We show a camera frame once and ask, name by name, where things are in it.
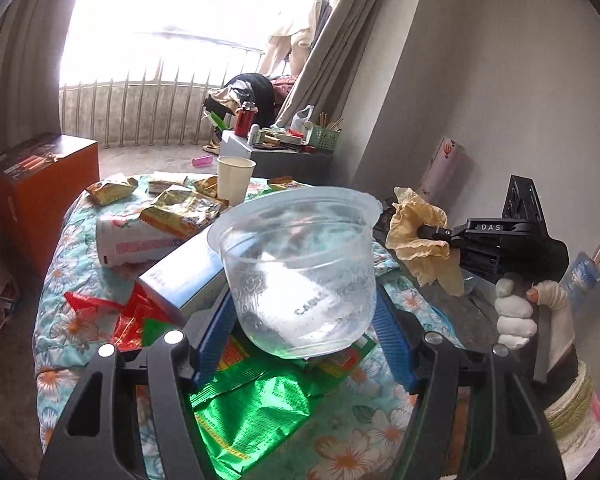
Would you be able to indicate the white pink printed wrapper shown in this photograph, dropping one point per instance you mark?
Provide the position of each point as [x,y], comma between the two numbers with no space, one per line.
[130,240]

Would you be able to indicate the red thermos bottle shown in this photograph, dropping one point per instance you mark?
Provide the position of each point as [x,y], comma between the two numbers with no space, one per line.
[244,120]

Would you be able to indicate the red foil wrapper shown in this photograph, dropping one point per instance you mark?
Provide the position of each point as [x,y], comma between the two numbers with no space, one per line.
[125,320]

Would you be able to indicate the hanging beige garment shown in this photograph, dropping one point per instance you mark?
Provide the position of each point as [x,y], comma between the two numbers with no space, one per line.
[295,30]

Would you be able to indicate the pink bottle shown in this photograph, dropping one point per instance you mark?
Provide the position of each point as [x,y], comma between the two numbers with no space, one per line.
[203,161]

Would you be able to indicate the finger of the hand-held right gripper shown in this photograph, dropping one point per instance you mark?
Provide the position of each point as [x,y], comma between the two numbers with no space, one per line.
[437,232]

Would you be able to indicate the white plastic bag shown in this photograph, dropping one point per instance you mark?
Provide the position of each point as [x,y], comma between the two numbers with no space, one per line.
[301,119]

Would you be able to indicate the small white bottle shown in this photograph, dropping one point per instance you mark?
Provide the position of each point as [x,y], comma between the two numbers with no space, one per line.
[254,135]

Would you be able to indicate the metal balcony railing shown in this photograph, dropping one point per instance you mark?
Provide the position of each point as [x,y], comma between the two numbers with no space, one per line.
[130,105]

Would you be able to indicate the beige curtain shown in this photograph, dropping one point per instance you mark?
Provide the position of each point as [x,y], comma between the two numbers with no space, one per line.
[345,25]
[25,45]

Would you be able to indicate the orange yellow snack packet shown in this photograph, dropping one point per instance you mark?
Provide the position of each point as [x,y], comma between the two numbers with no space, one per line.
[286,183]

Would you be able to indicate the person's right hand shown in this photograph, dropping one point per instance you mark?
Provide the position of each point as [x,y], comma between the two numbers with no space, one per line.
[515,312]

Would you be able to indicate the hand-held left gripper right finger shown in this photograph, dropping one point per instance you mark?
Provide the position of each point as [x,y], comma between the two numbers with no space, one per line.
[392,340]

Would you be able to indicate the dark clothes pile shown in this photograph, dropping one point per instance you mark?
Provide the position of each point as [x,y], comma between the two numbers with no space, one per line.
[255,92]

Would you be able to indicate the blue white carton box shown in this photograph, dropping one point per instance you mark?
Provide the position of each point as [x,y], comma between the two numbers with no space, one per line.
[180,275]

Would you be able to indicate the orange cardboard box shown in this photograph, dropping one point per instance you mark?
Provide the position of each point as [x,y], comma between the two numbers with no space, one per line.
[40,195]

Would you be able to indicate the large yellow snack packet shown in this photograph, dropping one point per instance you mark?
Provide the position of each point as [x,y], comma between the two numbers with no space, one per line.
[185,212]

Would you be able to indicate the grey low table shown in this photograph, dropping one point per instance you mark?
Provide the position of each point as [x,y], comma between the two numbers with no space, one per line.
[290,165]

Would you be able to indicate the yellow paper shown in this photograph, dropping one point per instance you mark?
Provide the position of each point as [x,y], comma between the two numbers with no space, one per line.
[410,215]

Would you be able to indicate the green foil snack bag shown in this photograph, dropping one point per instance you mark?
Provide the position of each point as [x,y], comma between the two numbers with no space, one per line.
[260,410]

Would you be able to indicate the clear plastic bowl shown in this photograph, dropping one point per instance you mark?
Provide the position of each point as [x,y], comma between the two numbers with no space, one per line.
[300,270]

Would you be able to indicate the person's right forearm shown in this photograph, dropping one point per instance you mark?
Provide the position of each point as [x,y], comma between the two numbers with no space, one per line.
[575,400]

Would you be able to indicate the floral blue blanket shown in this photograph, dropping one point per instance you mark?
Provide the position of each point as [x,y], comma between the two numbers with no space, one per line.
[75,280]

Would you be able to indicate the green plastic basket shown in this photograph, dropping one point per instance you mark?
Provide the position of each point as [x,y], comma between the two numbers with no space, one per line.
[322,139]

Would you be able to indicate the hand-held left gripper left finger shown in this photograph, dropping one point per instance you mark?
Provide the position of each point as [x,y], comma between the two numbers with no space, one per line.
[215,332]

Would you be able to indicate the bundle of wooden chopsticks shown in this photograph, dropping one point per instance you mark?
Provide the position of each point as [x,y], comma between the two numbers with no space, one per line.
[330,122]

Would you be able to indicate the beige snack packet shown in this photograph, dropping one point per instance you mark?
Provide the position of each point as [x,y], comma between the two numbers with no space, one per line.
[166,182]

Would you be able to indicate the white paper cup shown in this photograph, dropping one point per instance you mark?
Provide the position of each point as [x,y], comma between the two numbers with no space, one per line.
[234,180]

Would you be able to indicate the blue cup with chopsticks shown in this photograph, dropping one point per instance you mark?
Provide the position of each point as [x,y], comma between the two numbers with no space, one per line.
[582,272]

